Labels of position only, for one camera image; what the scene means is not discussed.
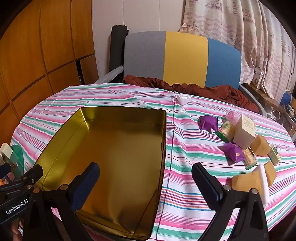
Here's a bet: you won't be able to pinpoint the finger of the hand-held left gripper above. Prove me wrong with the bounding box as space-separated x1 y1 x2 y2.
0 162 11 179
0 164 44 192

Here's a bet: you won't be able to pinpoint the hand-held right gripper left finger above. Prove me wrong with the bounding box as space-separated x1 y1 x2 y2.
22 162 100 241

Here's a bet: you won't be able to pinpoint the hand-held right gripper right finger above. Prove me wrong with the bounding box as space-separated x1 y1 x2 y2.
191 162 270 241

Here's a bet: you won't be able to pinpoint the yellow sponge block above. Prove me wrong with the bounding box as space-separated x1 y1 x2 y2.
264 161 277 187
232 170 262 192
250 135 271 156

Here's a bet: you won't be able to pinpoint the purple snack packet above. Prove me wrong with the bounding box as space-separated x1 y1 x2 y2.
223 142 245 165
199 115 219 134

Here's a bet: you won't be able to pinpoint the gold metal tin box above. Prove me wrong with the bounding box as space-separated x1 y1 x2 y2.
34 107 167 240

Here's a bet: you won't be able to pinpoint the clear cracker packet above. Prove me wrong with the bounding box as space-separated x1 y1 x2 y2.
242 148 258 170

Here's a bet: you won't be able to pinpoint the white foam strip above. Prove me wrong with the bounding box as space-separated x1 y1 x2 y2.
257 164 270 202

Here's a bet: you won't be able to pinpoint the green-edged cracker packet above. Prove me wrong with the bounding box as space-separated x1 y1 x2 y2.
214 120 237 142

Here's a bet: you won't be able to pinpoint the cream cardboard box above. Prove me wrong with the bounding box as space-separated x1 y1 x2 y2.
232 114 256 149

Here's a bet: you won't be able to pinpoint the small green box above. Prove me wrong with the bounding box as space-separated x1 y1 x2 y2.
268 145 282 166

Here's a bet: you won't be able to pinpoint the pink hair roller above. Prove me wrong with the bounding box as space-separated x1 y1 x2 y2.
223 111 241 126

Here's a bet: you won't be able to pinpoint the person's left hand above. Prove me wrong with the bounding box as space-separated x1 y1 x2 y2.
10 220 23 241

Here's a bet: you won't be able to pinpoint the pile of assorted clutter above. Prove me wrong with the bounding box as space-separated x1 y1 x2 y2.
0 160 15 186

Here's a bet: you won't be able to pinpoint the small white box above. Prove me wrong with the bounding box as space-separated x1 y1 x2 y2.
0 143 13 161

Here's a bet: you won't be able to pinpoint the pink green striped tablecloth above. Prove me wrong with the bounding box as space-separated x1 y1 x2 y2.
10 85 296 241

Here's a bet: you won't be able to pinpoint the white crumpled wrapper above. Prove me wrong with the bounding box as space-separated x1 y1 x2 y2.
177 93 191 105

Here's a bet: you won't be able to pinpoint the rust brown cloth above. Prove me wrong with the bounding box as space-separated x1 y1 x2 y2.
122 75 259 113

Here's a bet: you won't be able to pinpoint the wooden side table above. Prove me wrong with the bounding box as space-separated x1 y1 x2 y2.
240 83 296 132

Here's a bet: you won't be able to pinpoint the white plastic bag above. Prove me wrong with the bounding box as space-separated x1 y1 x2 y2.
94 65 125 85

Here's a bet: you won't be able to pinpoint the blue round item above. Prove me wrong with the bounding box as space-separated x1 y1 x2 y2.
280 90 292 106

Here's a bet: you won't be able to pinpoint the white carton on sill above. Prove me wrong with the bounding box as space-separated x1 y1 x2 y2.
252 67 264 90

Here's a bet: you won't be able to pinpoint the wooden wardrobe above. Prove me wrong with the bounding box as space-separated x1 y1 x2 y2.
0 0 100 144

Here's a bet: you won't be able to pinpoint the grey yellow blue chair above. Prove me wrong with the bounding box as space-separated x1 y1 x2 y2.
122 31 273 116

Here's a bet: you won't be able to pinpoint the black rolled mat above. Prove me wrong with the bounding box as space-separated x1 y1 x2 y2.
109 25 127 75

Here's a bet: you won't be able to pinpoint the patterned beige curtain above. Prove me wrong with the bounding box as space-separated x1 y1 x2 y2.
180 0 296 102

